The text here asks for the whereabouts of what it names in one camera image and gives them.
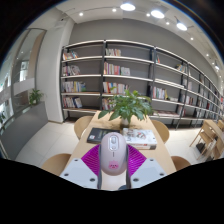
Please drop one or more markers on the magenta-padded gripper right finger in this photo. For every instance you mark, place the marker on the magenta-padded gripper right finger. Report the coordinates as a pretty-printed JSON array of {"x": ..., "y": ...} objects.
[{"x": 148, "y": 171}]

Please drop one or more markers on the leafy green potted plant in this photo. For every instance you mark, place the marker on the leafy green potted plant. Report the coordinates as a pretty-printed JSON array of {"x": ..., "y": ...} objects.
[
  {"x": 2, "y": 117},
  {"x": 35, "y": 96}
]

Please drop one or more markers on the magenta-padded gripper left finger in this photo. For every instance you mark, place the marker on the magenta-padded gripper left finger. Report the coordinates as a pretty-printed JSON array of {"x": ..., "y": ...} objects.
[{"x": 75, "y": 171}]

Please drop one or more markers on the group of wooden frame chairs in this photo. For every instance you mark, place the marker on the group of wooden frame chairs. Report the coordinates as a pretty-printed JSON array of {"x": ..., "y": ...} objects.
[{"x": 206, "y": 146}]

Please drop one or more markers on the group of round ceiling lights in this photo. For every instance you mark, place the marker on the group of round ceiling lights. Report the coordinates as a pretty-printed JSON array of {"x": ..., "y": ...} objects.
[{"x": 127, "y": 6}]

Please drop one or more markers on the green plant in white pot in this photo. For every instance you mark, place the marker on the green plant in white pot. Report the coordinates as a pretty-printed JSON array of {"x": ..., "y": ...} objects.
[{"x": 128, "y": 106}]

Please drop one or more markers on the small wooden table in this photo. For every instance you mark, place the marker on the small wooden table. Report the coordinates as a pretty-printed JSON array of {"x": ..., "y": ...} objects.
[{"x": 213, "y": 126}]

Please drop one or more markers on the white book with red spine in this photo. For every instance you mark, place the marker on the white book with red spine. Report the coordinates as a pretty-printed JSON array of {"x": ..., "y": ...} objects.
[{"x": 145, "y": 147}]

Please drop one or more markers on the grey bookshelf unit with books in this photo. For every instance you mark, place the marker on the grey bookshelf unit with books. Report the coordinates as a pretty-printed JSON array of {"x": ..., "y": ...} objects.
[{"x": 133, "y": 66}]

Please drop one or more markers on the black hardcover book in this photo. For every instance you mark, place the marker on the black hardcover book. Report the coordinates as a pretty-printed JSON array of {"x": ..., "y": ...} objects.
[{"x": 96, "y": 135}]

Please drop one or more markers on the white illustrated book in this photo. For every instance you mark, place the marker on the white illustrated book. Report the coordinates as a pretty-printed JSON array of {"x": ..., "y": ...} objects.
[{"x": 141, "y": 136}]

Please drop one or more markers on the pale pink computer mouse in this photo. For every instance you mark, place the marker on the pale pink computer mouse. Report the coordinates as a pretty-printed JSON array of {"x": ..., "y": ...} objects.
[{"x": 113, "y": 156}]

